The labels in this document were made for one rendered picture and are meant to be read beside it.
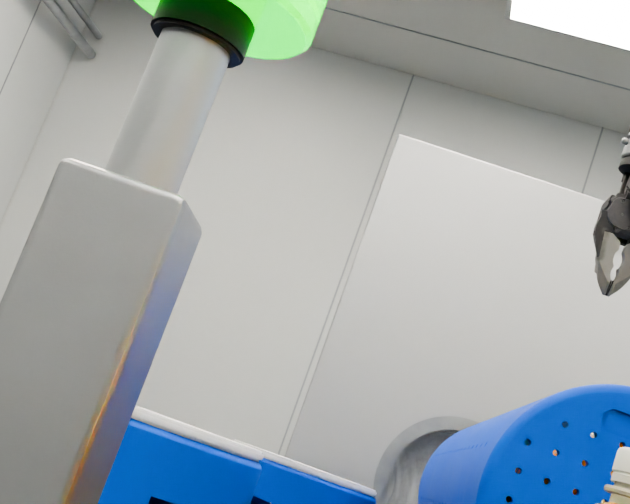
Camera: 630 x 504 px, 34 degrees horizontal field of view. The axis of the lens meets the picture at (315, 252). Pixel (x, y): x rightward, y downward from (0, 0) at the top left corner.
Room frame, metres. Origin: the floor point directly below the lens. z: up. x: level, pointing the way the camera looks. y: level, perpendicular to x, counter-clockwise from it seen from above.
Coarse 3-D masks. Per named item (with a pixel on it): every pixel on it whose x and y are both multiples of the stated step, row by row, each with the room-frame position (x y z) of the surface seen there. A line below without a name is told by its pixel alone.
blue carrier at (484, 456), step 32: (608, 384) 1.09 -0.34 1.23; (512, 416) 1.17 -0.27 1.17; (544, 416) 1.09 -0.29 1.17; (576, 416) 1.08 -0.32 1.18; (608, 416) 1.08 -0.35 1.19; (448, 448) 1.68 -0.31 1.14; (480, 448) 1.21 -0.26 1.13; (512, 448) 1.09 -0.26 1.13; (544, 448) 1.09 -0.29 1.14; (576, 448) 1.08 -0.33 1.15; (608, 448) 1.08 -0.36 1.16; (448, 480) 1.43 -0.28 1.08; (480, 480) 1.10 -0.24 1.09; (512, 480) 1.09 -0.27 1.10; (576, 480) 1.08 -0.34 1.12; (608, 480) 1.08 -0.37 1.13
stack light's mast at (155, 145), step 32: (160, 0) 0.29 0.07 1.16; (192, 0) 0.28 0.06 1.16; (224, 0) 0.28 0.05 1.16; (160, 32) 0.30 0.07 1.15; (192, 32) 0.29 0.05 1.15; (224, 32) 0.29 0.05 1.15; (160, 64) 0.29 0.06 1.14; (192, 64) 0.29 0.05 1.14; (224, 64) 0.29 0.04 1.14; (160, 96) 0.29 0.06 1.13; (192, 96) 0.29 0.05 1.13; (128, 128) 0.29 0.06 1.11; (160, 128) 0.29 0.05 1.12; (192, 128) 0.29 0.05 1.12; (128, 160) 0.29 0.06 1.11; (160, 160) 0.29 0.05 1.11
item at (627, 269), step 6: (624, 252) 1.47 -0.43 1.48; (624, 258) 1.47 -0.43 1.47; (624, 264) 1.47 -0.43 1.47; (618, 270) 1.47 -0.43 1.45; (624, 270) 1.47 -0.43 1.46; (618, 276) 1.47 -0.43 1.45; (624, 276) 1.47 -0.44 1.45; (612, 282) 1.47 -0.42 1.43; (618, 282) 1.47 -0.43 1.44; (624, 282) 1.47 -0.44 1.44; (612, 288) 1.47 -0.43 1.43; (618, 288) 1.48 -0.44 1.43
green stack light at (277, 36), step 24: (144, 0) 0.31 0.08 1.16; (240, 0) 0.28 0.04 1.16; (264, 0) 0.28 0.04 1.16; (288, 0) 0.28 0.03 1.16; (312, 0) 0.28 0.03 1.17; (264, 24) 0.29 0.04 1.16; (288, 24) 0.29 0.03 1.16; (312, 24) 0.29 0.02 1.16; (264, 48) 0.31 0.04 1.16; (288, 48) 0.31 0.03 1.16
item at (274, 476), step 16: (272, 464) 1.79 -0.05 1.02; (272, 480) 1.79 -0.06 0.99; (288, 480) 1.78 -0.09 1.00; (304, 480) 1.78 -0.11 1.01; (320, 480) 1.78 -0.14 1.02; (256, 496) 1.79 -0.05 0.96; (272, 496) 1.78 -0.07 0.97; (288, 496) 1.78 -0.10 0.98; (304, 496) 1.78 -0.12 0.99; (320, 496) 1.78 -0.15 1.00; (336, 496) 1.79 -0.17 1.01; (352, 496) 1.81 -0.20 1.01; (368, 496) 1.85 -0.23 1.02
